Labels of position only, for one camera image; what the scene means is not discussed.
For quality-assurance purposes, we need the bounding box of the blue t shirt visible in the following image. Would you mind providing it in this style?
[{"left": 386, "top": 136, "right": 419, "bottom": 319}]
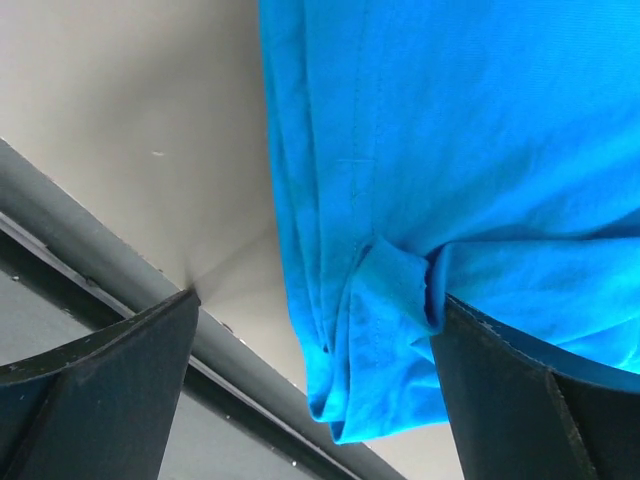
[{"left": 259, "top": 1, "right": 639, "bottom": 444}]

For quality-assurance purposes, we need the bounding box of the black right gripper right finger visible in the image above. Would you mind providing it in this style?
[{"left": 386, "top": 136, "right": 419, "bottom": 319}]
[{"left": 430, "top": 297, "right": 639, "bottom": 479}]

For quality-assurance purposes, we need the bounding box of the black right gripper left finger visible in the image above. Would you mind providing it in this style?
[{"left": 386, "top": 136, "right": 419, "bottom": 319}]
[{"left": 1, "top": 291, "right": 200, "bottom": 479}]

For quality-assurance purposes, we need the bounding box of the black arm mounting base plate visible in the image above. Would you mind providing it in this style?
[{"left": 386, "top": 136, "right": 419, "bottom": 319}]
[{"left": 1, "top": 217, "right": 359, "bottom": 479}]

